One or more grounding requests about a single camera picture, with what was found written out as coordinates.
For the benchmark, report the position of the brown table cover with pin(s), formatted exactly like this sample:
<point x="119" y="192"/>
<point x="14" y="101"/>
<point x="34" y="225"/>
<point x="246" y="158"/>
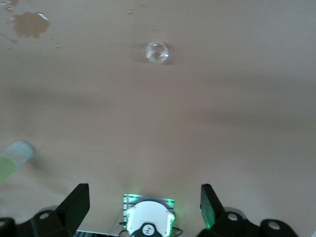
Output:
<point x="222" y="111"/>

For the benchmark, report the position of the olive green sleeved bottle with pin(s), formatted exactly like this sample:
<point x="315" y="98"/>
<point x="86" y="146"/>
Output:
<point x="12" y="160"/>

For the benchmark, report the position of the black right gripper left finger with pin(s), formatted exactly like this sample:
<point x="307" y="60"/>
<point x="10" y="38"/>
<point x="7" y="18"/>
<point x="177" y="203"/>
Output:
<point x="61" y="222"/>

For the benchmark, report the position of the clear glass measuring cup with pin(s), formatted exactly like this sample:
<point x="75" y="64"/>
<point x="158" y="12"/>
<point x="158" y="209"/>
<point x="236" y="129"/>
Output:
<point x="157" y="53"/>

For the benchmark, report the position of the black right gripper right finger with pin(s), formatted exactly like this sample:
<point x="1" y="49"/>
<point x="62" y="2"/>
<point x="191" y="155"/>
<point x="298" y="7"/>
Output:
<point x="222" y="224"/>

